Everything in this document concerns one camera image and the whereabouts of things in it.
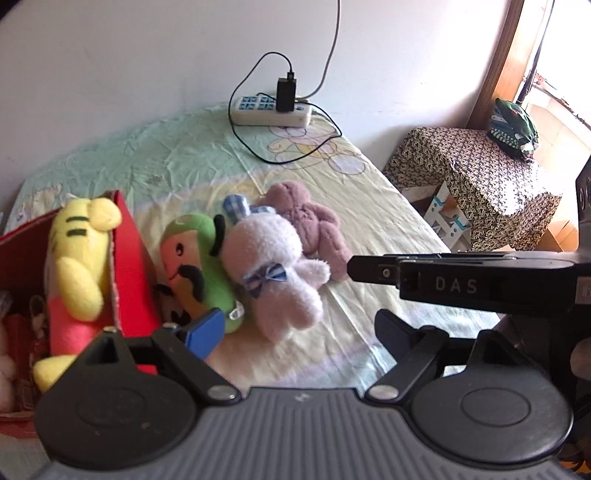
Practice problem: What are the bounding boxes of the green mushroom plush toy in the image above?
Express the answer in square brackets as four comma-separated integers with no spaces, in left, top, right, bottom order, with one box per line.
[158,213,245,334]

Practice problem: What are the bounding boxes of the small white plush bunny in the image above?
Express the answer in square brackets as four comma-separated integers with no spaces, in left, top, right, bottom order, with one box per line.
[221,194,331,342]

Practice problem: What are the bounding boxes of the yellow tiger plush toy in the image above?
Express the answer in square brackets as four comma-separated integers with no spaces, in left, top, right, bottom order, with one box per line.
[32,197,122,392]

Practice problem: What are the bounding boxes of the pink plush bear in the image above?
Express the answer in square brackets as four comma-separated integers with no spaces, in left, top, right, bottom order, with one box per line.
[256,180,353,282]

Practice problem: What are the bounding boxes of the large white plush bunny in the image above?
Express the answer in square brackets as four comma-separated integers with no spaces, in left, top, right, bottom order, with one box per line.
[0,326,16,413]

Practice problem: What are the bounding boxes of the right hand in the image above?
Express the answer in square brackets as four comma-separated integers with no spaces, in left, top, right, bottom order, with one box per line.
[570,338,591,381]

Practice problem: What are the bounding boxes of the patterned cloth covered cabinet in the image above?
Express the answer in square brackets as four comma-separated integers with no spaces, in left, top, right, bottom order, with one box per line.
[383,127,562,251]

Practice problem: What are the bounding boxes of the white blue cardboard boxes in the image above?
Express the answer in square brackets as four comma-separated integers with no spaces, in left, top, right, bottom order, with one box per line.
[402,182,471,252]

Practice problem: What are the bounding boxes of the red cardboard box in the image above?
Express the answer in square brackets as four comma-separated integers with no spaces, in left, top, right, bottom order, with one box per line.
[1,191,161,438]

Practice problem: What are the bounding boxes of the cartoon print bed sheet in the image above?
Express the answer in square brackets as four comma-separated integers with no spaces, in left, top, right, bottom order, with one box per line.
[6,106,498,389]

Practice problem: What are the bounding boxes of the white power strip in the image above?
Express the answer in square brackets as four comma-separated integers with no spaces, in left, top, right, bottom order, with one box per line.
[230,95,311,128]

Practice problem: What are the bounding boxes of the black charger adapter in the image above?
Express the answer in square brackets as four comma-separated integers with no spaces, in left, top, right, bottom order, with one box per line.
[276,75,297,113]

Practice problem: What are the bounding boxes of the white power cord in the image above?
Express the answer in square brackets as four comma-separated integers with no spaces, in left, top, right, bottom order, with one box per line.
[294,0,343,102]

